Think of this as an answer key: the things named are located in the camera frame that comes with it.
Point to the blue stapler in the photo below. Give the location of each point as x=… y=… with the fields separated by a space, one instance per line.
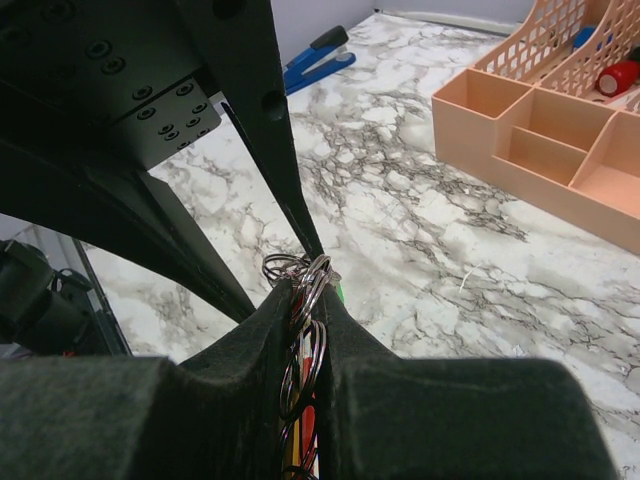
x=323 y=57

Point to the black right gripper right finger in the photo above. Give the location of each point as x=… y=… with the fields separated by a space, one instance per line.
x=385 y=417

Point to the peach plastic desk organizer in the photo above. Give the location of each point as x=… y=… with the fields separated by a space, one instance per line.
x=551 y=116

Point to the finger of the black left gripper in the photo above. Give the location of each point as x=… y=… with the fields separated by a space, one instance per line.
x=237 y=41

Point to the metal key organizer red handle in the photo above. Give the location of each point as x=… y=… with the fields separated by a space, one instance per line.
x=297 y=452

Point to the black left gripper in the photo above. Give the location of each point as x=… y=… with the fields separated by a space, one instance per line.
x=125 y=69

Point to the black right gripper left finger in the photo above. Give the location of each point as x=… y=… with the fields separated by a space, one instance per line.
x=214 y=416

